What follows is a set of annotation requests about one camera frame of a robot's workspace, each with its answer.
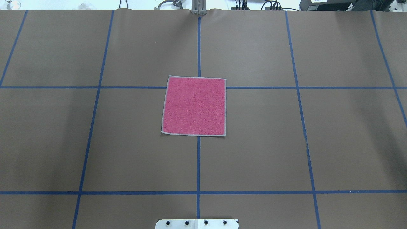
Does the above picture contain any pink towel with grey back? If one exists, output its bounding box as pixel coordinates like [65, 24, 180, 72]
[161, 75, 227, 137]

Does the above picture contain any brown paper table cover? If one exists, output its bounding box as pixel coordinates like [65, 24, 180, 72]
[1, 9, 406, 229]

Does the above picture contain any aluminium frame post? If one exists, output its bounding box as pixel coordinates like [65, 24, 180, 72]
[191, 0, 207, 15]

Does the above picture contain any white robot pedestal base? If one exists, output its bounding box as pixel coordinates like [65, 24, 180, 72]
[155, 219, 240, 229]

